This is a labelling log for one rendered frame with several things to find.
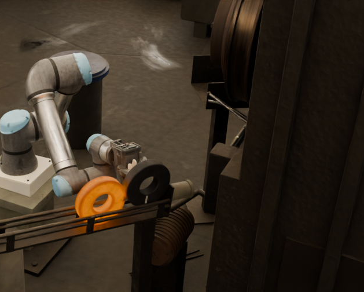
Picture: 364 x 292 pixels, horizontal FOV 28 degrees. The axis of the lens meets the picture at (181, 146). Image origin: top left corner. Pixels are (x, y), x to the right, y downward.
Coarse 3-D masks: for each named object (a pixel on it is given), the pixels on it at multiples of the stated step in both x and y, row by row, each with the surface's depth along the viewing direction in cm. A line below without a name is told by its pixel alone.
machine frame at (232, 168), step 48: (288, 0) 175; (336, 0) 170; (288, 48) 178; (336, 48) 176; (288, 96) 184; (336, 96) 182; (288, 144) 191; (336, 144) 188; (240, 192) 207; (288, 192) 201; (336, 192) 195; (240, 240) 215; (288, 240) 207; (336, 240) 198; (240, 288) 224; (288, 288) 215; (336, 288) 208
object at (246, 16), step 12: (240, 0) 213; (252, 0) 213; (240, 12) 213; (252, 12) 212; (240, 24) 213; (252, 24) 212; (240, 36) 214; (228, 48) 215; (240, 48) 215; (228, 60) 217; (240, 60) 216; (228, 72) 220; (240, 72) 219; (228, 84) 224; (240, 84) 222; (228, 96) 230; (240, 96) 229
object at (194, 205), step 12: (204, 60) 313; (192, 72) 315; (204, 72) 316; (216, 72) 317; (192, 84) 316; (204, 84) 317; (216, 84) 290; (204, 96) 305; (216, 96) 293; (216, 108) 296; (216, 120) 309; (216, 132) 312; (204, 180) 331; (192, 204) 340; (204, 216) 332
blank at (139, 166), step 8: (144, 160) 219; (152, 160) 220; (136, 168) 217; (144, 168) 217; (152, 168) 218; (160, 168) 220; (128, 176) 217; (136, 176) 216; (144, 176) 218; (152, 176) 220; (160, 176) 222; (168, 176) 224; (128, 184) 217; (136, 184) 218; (152, 184) 226; (160, 184) 224; (168, 184) 226; (128, 192) 218; (136, 192) 220; (144, 192) 224; (152, 192) 224; (160, 192) 226; (128, 200) 221; (136, 200) 222; (144, 200) 224; (152, 200) 226
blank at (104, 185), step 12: (96, 180) 212; (108, 180) 213; (84, 192) 211; (96, 192) 212; (108, 192) 215; (120, 192) 217; (84, 204) 212; (108, 204) 219; (120, 204) 220; (84, 216) 214; (108, 216) 219
